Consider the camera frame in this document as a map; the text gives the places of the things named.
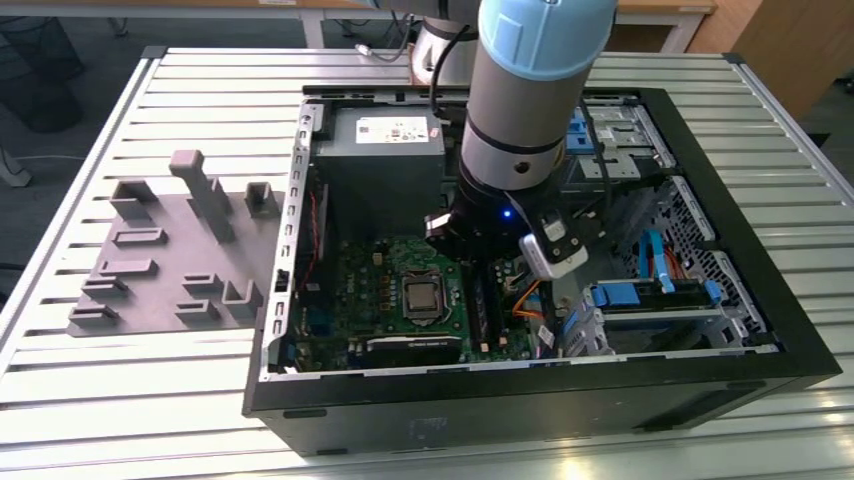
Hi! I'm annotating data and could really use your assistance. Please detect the RAM stick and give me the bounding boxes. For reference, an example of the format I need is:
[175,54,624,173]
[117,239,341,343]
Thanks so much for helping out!
[466,259,494,349]
[492,262,510,347]

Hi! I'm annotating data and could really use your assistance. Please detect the silver CPU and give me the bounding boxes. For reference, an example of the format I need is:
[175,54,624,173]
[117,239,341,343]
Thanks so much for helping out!
[405,282,439,311]

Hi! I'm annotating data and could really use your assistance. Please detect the grey power supply unit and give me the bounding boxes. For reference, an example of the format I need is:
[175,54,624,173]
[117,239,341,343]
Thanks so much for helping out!
[313,104,462,239]

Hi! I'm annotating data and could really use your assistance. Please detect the CPU socket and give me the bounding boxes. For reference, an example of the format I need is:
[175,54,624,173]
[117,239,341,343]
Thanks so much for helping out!
[394,268,453,327]

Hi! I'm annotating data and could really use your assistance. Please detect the green motherboard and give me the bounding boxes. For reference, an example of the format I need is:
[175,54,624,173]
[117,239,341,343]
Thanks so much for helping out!
[279,234,536,374]

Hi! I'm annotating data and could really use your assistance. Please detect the blue disk carrier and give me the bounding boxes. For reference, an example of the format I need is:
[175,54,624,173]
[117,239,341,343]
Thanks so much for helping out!
[565,107,596,155]
[586,279,722,311]

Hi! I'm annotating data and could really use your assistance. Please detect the silver drive cage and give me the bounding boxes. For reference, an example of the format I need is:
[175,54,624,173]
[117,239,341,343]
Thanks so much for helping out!
[560,99,676,211]
[557,277,762,359]

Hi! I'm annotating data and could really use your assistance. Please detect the black graphics card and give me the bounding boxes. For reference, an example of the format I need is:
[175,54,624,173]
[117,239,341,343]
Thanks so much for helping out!
[363,335,464,369]

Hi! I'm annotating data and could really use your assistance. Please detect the black PC case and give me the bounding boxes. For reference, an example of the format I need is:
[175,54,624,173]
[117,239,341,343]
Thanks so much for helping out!
[241,83,844,457]

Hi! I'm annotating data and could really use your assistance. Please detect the grey parts rack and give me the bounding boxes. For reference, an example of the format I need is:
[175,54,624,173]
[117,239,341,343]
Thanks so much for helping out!
[66,148,286,339]

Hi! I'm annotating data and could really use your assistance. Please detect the wooden cabinet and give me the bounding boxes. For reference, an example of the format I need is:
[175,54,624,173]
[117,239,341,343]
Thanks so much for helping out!
[686,0,854,121]

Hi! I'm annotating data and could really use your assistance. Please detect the white furniture foot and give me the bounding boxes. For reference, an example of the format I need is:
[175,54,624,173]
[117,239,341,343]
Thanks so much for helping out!
[0,144,33,187]

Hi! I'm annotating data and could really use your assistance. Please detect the black mesh waste bin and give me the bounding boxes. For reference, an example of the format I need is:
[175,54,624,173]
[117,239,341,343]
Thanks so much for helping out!
[0,17,86,134]

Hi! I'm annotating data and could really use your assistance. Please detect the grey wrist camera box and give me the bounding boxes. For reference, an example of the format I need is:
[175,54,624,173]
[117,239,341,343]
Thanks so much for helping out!
[518,212,593,281]

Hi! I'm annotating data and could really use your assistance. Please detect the orange wire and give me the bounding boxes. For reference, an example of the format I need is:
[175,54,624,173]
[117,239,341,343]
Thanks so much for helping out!
[512,279,556,319]

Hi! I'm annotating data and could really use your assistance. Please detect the red twisted fan wire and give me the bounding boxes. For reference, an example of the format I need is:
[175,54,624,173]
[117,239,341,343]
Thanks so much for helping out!
[301,183,330,292]

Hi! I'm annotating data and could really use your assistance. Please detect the black camera cable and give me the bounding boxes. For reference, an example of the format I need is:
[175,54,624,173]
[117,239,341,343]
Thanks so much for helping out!
[429,24,484,126]

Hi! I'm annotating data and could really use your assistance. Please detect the blue flat data cable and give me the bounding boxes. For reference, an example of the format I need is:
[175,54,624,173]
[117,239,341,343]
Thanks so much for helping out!
[638,229,676,294]

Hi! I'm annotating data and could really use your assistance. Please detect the black cable with white plug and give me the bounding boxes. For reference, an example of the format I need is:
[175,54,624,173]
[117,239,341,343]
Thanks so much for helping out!
[357,0,419,64]

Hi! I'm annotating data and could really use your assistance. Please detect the wooden desk with white frame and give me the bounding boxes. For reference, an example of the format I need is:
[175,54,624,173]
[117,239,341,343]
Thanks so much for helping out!
[0,0,720,54]

